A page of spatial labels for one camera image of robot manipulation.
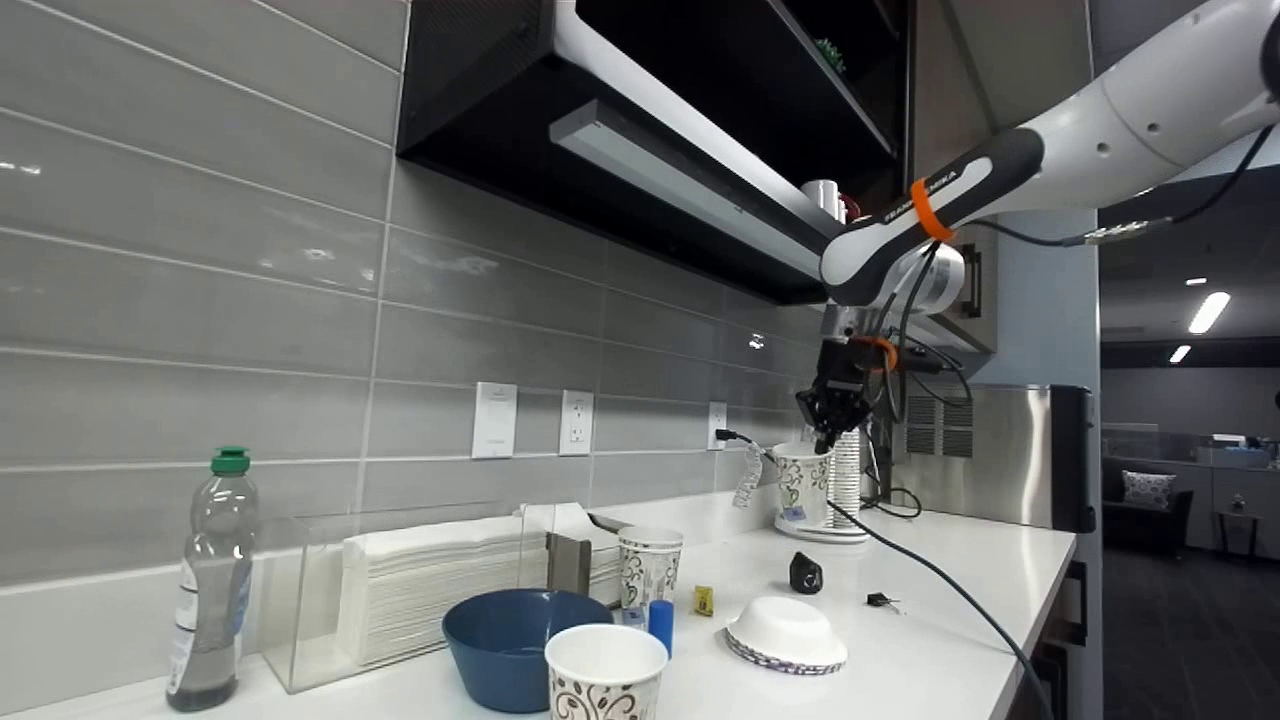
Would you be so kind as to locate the blue plastic bowl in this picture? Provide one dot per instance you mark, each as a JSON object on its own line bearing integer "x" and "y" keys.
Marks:
{"x": 503, "y": 663}

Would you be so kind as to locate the white wall outlet with plug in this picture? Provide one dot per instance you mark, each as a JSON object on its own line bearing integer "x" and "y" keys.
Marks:
{"x": 716, "y": 426}

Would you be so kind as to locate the black binder clip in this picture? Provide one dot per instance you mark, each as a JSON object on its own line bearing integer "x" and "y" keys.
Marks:
{"x": 880, "y": 602}

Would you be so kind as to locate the blue cylinder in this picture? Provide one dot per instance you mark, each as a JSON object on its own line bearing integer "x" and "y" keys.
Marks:
{"x": 661, "y": 625}

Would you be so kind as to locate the metal napkin holder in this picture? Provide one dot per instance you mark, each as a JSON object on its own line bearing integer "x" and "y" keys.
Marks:
{"x": 565, "y": 561}

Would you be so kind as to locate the clear acrylic box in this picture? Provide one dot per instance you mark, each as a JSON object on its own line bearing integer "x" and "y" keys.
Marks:
{"x": 300, "y": 612}

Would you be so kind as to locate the black wall cabinet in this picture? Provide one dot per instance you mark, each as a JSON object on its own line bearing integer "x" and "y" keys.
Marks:
{"x": 495, "y": 82}

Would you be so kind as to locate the patterned paper coffee cup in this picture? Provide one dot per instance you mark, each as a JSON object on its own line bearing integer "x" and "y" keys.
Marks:
{"x": 606, "y": 687}
{"x": 800, "y": 488}
{"x": 648, "y": 575}

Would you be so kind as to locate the dark sofa with cushion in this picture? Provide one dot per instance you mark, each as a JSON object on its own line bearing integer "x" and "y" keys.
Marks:
{"x": 1146, "y": 507}

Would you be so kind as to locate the yellow packet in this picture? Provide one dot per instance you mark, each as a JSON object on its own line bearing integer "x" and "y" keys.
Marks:
{"x": 702, "y": 602}

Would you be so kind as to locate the white paper towel stack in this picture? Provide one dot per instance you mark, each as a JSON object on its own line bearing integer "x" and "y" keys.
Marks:
{"x": 424, "y": 586}

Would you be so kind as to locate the blank white wall plate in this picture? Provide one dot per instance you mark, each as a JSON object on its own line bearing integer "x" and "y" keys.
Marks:
{"x": 495, "y": 416}

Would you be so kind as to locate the white paper bowl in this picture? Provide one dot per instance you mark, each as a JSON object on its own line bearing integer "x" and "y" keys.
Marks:
{"x": 784, "y": 636}

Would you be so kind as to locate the ceiling light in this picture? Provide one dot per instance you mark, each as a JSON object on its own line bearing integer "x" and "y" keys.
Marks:
{"x": 1210, "y": 309}
{"x": 1180, "y": 352}

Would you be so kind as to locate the clear bottle green cap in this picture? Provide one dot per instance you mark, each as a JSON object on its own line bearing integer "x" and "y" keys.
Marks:
{"x": 210, "y": 602}

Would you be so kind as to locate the white napkin stack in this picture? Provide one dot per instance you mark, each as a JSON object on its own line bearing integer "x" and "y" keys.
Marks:
{"x": 606, "y": 564}

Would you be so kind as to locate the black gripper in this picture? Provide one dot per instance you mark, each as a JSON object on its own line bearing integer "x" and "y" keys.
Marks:
{"x": 849, "y": 377}

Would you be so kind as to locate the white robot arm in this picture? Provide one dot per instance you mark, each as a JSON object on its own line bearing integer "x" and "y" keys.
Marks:
{"x": 1134, "y": 120}

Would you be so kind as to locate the black crumpled object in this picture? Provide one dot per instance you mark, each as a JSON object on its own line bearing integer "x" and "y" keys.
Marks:
{"x": 804, "y": 575}

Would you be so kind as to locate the under-cabinet light bar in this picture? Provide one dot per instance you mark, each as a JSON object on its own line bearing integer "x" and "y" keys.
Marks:
{"x": 666, "y": 183}

